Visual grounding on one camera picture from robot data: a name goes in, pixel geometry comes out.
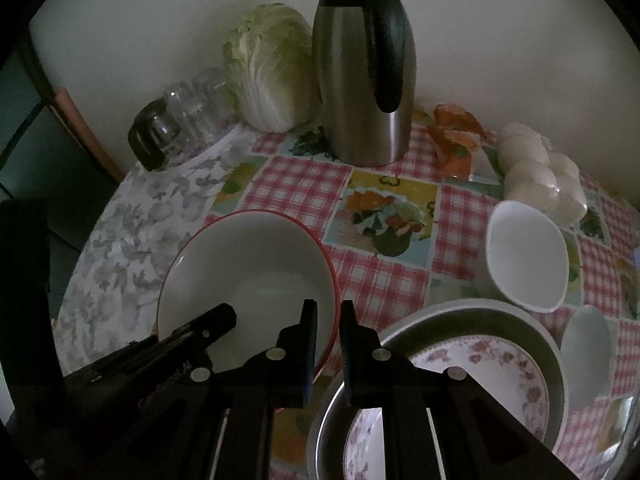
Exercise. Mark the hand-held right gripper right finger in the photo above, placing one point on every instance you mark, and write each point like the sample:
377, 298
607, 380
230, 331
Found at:
350, 355

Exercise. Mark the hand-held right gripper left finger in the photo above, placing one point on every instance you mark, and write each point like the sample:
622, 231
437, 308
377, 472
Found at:
310, 355

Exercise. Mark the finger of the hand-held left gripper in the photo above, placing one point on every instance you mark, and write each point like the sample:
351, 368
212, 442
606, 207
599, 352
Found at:
212, 322

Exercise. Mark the red-rimmed white bowl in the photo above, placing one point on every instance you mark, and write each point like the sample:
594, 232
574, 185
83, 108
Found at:
250, 270

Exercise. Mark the large stainless steel basin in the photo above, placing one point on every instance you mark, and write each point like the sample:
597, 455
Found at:
492, 317

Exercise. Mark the floral rimmed plate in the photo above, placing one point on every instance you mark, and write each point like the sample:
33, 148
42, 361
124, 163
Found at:
500, 375

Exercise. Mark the plain white bowl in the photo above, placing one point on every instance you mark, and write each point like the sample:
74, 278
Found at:
525, 255

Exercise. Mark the small white bowl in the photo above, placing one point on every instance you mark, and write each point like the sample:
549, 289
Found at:
585, 360

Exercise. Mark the pink checked fruit-print tablecloth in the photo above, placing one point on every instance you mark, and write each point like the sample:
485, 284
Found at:
390, 275

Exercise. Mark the grey floral cloth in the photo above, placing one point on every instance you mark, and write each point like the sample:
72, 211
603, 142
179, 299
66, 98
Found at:
125, 225

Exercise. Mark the dark green cabinet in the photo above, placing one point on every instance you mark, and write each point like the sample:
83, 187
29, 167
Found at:
75, 195

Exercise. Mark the dark-rimmed glass jug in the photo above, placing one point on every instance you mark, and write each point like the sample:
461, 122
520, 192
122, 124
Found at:
137, 140

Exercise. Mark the orange snack packet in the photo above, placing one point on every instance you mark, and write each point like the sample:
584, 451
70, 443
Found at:
455, 135

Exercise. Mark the napa cabbage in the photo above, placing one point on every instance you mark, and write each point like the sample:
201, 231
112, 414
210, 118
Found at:
270, 60

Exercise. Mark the stainless steel thermos jug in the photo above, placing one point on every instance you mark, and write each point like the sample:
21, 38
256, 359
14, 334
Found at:
350, 85

